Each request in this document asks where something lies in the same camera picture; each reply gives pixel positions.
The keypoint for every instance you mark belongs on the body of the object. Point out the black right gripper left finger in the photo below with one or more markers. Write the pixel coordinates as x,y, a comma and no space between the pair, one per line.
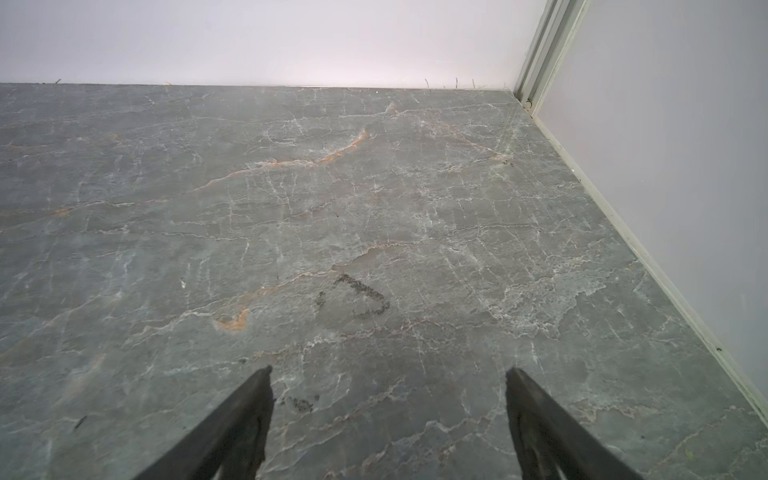
229,443

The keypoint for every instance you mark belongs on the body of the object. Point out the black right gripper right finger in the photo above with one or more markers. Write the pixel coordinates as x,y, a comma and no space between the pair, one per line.
549,442

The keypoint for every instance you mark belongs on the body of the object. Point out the aluminium frame corner post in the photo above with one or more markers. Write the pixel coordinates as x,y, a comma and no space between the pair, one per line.
555,32

